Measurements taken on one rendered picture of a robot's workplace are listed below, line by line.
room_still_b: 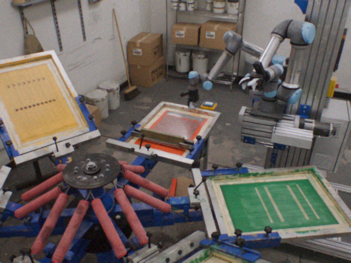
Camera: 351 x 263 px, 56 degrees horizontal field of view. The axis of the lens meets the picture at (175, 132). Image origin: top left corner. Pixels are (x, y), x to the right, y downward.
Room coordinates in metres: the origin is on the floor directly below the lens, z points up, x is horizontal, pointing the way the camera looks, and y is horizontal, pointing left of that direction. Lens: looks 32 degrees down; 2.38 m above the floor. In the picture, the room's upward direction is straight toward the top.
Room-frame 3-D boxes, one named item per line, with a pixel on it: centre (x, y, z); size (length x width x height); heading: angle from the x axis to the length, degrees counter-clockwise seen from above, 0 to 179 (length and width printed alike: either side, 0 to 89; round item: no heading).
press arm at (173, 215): (1.42, -0.18, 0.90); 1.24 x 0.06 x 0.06; 96
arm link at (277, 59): (2.60, -0.85, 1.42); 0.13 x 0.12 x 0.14; 6
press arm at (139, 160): (1.80, 0.24, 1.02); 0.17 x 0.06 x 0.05; 156
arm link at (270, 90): (1.86, -0.57, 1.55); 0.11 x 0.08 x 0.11; 45
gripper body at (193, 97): (2.65, -0.16, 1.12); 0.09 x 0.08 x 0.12; 66
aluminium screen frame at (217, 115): (2.32, 0.02, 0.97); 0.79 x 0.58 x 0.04; 156
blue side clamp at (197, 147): (1.99, -0.14, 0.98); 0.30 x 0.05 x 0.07; 156
